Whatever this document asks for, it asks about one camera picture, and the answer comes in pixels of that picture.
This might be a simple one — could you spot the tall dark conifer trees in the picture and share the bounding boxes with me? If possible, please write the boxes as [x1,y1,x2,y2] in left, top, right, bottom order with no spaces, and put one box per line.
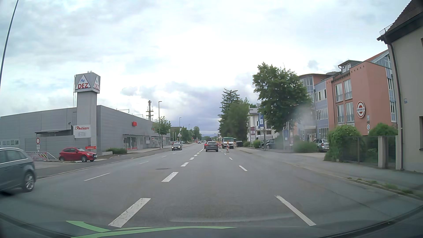
[218,89,250,142]

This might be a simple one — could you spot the row of trees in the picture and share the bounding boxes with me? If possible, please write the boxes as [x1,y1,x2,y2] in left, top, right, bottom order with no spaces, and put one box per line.
[152,116,202,143]

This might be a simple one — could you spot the white building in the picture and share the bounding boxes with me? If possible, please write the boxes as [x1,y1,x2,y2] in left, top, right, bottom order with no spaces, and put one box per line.
[248,108,280,143]

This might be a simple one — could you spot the blue flag on pole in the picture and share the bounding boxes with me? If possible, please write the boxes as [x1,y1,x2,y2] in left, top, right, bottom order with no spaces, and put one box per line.
[258,112,265,148]

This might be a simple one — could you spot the large green tree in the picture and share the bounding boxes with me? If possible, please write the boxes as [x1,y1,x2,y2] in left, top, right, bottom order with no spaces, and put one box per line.
[252,62,312,133]

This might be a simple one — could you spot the low green bush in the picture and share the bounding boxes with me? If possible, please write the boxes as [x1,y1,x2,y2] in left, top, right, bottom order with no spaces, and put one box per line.
[293,141,318,153]

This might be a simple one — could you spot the grey warehouse building with tower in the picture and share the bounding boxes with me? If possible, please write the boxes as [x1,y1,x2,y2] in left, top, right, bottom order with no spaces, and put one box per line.
[0,71,171,156]

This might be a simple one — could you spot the car's own bonnet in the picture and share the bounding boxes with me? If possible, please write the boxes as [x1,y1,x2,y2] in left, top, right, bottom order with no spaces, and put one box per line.
[0,206,423,238]

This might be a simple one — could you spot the silver parked car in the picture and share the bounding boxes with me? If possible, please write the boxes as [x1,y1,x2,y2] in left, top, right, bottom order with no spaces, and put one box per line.
[313,138,330,152]

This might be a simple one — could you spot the grey pavement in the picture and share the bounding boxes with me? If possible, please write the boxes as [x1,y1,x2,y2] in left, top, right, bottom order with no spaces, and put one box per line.
[237,147,423,200]
[34,143,195,179]

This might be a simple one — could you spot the green bushes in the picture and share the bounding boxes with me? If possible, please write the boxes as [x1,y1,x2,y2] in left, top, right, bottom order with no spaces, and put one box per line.
[324,123,398,163]

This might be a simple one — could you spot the red car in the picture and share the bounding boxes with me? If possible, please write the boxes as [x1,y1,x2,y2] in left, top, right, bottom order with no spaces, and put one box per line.
[58,147,98,163]

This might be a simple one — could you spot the orange and grey office building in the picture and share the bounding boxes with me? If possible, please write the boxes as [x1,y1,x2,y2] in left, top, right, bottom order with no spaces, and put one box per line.
[293,50,398,142]

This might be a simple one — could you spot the beige house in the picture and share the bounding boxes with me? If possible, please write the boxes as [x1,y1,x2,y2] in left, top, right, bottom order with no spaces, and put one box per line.
[377,0,423,173]

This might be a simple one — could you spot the lamp post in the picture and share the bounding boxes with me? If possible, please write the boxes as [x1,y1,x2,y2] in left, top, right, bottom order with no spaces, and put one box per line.
[158,101,163,149]
[0,0,20,91]

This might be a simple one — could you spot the metal fence with post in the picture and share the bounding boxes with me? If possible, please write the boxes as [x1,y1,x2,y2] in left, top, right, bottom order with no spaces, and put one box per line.
[340,135,397,169]

